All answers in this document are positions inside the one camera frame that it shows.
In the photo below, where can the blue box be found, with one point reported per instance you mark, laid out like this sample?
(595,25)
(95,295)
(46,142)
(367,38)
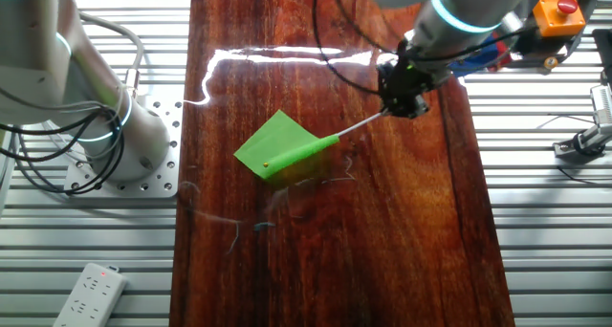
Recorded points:
(478,59)

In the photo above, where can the small brass knob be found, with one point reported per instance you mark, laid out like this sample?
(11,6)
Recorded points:
(551,62)

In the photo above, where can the silver ribbed camera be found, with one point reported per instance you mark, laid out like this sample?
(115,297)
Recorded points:
(603,104)

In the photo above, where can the dark red wooden board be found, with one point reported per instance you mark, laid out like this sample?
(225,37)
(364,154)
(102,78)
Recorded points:
(334,269)

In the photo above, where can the orange emergency stop box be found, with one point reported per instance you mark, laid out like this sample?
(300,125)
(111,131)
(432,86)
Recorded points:
(557,18)

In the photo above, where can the red flag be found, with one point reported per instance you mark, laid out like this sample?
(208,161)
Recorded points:
(503,59)

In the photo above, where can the white power strip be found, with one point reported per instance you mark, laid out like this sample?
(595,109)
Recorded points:
(91,296)

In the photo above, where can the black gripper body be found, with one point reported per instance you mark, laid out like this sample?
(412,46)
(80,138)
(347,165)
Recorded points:
(406,78)

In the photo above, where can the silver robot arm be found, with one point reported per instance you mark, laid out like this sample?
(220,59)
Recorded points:
(38,78)

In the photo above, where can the green flag with white pole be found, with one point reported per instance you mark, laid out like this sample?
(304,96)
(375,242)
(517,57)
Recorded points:
(282,143)

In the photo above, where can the black device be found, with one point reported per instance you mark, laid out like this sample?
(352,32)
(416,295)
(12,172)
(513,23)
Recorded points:
(603,54)

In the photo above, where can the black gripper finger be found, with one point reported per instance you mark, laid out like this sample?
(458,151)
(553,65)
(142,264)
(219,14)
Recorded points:
(393,102)
(413,109)

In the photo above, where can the gray wrist camera bracket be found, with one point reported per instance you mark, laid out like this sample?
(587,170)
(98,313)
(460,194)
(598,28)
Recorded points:
(437,74)

